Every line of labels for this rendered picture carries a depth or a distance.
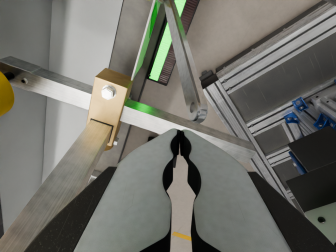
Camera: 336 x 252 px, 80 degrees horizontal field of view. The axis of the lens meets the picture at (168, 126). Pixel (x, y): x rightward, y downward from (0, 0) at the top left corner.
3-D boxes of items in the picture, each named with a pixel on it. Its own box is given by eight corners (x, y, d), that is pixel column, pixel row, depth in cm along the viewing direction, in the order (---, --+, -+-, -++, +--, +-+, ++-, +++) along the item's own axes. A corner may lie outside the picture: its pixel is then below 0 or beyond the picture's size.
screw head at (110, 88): (117, 87, 30) (115, 90, 29) (114, 100, 31) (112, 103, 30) (103, 82, 29) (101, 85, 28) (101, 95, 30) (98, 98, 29)
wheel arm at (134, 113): (250, 138, 39) (258, 152, 35) (241, 151, 40) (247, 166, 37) (14, 54, 33) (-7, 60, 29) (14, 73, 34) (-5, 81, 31)
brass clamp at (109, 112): (137, 78, 34) (131, 89, 30) (119, 140, 41) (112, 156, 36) (101, 65, 33) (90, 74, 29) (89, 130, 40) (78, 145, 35)
